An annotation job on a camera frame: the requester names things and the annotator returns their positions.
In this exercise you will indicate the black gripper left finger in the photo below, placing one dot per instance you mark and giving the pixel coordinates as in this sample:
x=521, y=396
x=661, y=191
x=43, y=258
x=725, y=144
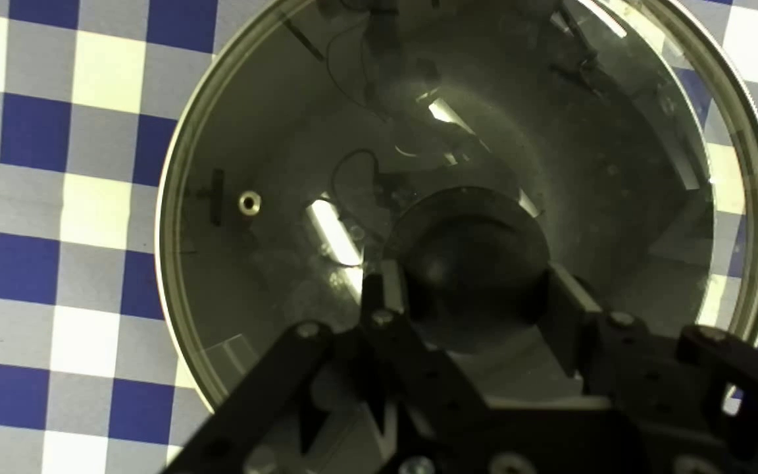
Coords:
x=395, y=386

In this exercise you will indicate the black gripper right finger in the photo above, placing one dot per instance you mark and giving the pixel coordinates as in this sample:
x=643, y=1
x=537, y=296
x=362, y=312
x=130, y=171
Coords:
x=659, y=396

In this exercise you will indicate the glass pot lid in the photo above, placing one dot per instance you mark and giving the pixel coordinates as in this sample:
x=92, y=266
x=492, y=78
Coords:
x=501, y=123

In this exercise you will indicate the blue white checkered tablecloth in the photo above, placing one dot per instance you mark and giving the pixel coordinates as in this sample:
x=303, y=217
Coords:
x=54, y=263

